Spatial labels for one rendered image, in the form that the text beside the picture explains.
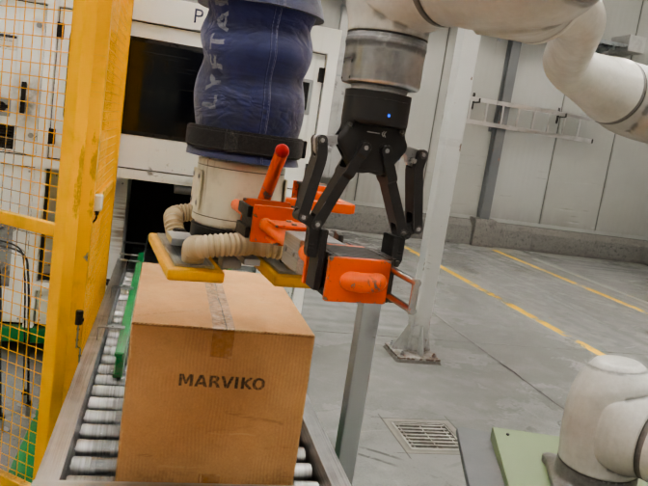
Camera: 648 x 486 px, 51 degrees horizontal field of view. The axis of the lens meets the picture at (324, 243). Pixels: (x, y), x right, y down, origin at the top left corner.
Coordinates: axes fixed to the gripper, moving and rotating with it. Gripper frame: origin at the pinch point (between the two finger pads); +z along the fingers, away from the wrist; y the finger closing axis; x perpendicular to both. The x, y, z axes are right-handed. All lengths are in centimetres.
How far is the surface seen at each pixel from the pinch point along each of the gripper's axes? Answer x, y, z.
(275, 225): -21.3, 3.8, -1.0
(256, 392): -68, -10, 44
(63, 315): -142, 32, 51
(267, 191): -37.6, 1.2, -4.1
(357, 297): 4.7, 0.8, 2.3
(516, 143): -892, -632, -48
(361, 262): 4.8, 1.0, -1.6
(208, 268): -45.0, 8.0, 11.3
